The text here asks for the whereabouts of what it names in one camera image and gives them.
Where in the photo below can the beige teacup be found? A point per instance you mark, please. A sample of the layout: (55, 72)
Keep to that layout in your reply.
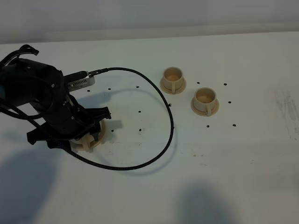
(172, 78)
(205, 100)

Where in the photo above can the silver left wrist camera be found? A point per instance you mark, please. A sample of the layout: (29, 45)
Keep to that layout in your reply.
(78, 80)

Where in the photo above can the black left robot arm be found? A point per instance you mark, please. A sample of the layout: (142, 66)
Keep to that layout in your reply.
(47, 90)

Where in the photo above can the beige front teacup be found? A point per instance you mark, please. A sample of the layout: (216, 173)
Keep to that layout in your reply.
(205, 100)

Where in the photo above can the beige rear saucer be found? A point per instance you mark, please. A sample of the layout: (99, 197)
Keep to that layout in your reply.
(177, 91)

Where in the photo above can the beige teapot saucer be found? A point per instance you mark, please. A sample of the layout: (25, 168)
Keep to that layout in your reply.
(101, 135)

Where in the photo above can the beige front saucer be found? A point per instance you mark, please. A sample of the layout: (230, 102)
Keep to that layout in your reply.
(204, 109)

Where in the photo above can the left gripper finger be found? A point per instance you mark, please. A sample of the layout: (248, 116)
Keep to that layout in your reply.
(95, 135)

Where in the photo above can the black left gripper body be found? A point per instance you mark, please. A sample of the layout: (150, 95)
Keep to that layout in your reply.
(69, 120)

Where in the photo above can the beige teapot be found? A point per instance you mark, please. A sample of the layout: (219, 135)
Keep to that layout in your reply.
(86, 143)

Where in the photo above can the beige rear teacup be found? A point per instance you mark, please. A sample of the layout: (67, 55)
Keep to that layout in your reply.
(172, 78)

